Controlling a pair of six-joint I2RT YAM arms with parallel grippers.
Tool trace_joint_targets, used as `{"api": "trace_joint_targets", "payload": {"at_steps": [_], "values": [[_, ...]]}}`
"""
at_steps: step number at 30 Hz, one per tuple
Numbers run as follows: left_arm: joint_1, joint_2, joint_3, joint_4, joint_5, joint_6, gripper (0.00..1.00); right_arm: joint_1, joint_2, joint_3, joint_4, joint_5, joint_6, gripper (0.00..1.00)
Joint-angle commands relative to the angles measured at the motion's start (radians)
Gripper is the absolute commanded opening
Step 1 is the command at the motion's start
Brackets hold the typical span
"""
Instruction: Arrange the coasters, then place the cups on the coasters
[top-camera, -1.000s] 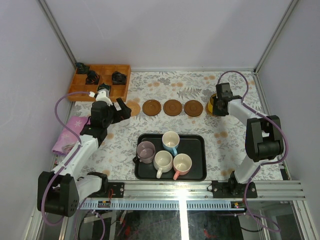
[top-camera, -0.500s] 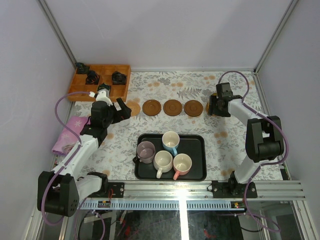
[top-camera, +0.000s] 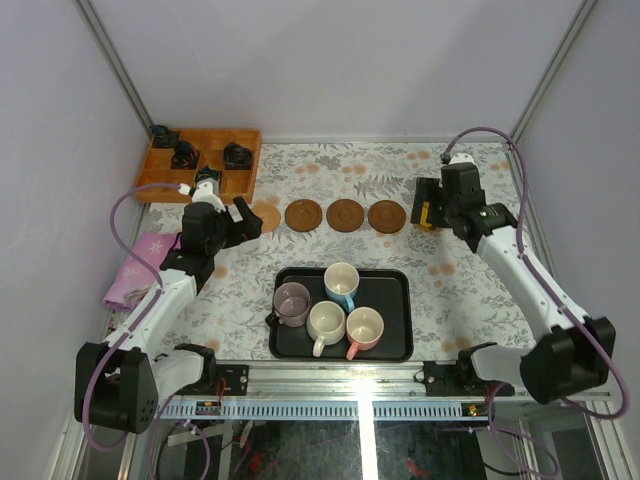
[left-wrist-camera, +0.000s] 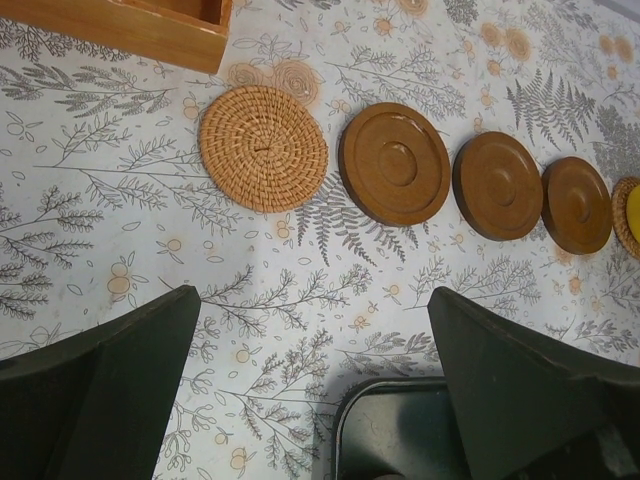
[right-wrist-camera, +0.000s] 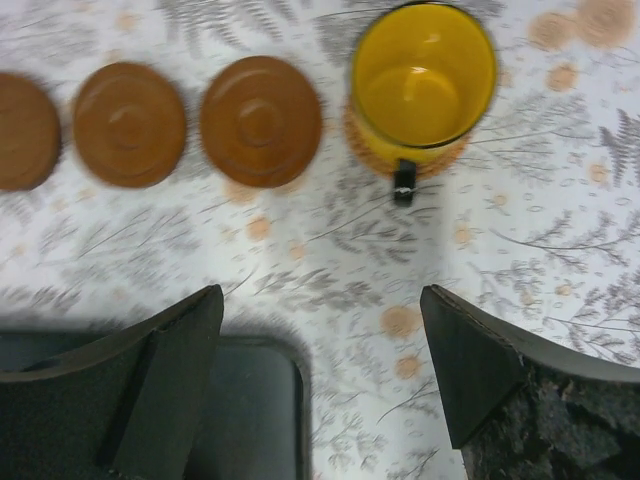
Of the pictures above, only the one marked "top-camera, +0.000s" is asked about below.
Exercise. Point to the blue mug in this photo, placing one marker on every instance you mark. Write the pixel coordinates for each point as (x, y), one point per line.
(341, 282)

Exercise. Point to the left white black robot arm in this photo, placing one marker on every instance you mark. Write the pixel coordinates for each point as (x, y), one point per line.
(143, 331)

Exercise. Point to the blue slotted cable duct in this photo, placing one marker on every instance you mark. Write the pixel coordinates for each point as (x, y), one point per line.
(320, 410)

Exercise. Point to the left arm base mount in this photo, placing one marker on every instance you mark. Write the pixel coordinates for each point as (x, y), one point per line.
(225, 377)

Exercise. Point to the woven rattan coaster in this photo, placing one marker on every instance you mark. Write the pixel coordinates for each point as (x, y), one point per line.
(269, 214)

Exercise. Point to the cream white mug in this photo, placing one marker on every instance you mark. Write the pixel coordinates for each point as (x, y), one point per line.
(325, 325)

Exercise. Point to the orange wooden compartment tray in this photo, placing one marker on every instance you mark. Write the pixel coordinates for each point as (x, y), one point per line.
(209, 146)

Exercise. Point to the pink princess cloth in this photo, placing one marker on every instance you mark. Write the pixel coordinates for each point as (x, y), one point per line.
(133, 280)

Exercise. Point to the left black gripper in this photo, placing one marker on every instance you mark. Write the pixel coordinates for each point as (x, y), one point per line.
(238, 223)

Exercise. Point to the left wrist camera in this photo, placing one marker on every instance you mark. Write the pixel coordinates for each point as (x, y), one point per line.
(206, 191)

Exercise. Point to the yellow mug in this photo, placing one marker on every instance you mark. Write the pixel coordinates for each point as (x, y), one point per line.
(424, 220)

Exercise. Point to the purple mug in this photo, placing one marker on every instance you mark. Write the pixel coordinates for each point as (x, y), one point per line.
(291, 304)

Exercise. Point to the floral tablecloth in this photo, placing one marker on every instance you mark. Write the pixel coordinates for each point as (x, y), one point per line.
(456, 299)

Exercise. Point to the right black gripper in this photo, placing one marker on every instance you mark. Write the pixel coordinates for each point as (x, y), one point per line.
(426, 190)

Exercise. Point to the aluminium front rail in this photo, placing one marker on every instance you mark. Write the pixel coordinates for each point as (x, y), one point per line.
(345, 380)

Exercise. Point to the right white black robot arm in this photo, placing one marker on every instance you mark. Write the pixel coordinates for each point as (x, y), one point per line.
(571, 348)

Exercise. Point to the black roll far corner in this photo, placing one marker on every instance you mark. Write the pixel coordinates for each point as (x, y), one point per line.
(160, 132)

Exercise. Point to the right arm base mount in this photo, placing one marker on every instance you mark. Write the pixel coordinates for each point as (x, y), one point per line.
(445, 377)

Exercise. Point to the pink mug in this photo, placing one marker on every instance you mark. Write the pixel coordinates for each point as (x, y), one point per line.
(364, 329)

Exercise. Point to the dark wooden coaster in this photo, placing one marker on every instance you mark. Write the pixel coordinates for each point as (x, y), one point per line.
(345, 215)
(387, 217)
(303, 215)

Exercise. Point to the dark green yellow roll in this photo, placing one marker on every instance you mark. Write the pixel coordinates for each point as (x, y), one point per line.
(207, 173)

